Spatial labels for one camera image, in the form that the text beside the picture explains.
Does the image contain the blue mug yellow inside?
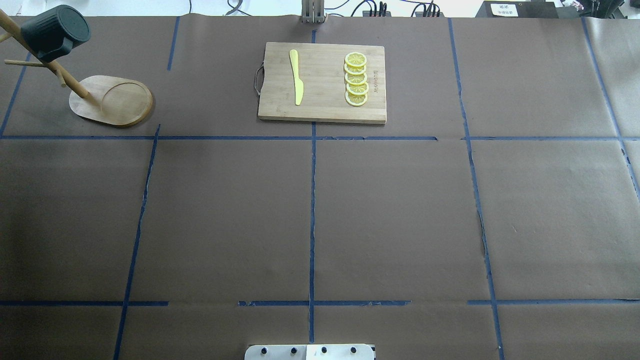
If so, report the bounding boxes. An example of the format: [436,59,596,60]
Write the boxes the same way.
[20,4,92,63]

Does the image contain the wooden cup storage rack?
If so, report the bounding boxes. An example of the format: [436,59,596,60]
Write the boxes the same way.
[0,11,154,128]

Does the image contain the yellow plastic knife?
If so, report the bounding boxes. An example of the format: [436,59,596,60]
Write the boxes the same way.
[289,48,304,106]

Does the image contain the lemon slice four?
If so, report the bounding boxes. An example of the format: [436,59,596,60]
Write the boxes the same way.
[345,82,370,96]

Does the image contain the wooden cutting board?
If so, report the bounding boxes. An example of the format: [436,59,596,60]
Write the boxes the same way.
[257,42,387,125]

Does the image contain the lemon slice three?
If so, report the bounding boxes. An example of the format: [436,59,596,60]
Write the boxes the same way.
[344,73,368,85]

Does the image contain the lemon slice two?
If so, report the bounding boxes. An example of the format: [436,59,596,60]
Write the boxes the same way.
[343,63,367,76]

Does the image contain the black box with label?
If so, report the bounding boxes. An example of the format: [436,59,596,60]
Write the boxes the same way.
[475,0,559,19]

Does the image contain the aluminium frame post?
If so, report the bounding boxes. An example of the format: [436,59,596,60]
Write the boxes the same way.
[301,0,327,24]

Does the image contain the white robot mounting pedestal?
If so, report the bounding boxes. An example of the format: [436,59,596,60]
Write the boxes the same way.
[244,343,377,360]

